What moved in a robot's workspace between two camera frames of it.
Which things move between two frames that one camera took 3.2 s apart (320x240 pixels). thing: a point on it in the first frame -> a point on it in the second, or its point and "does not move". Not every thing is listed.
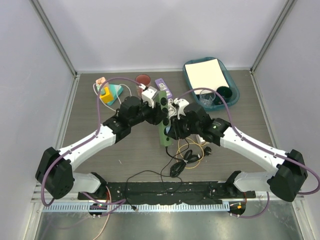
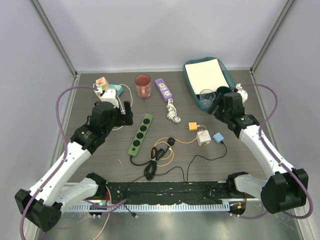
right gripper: [175, 132] -> [219, 101]
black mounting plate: [171, 190] does not move
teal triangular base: [116, 90] does not move
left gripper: [156, 114] -> [128, 118]
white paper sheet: [208, 74] does not move
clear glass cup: [207, 97] does not move
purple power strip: [162, 87] does not move
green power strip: [163, 105] -> [140, 135]
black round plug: [207, 150] -> [171, 141]
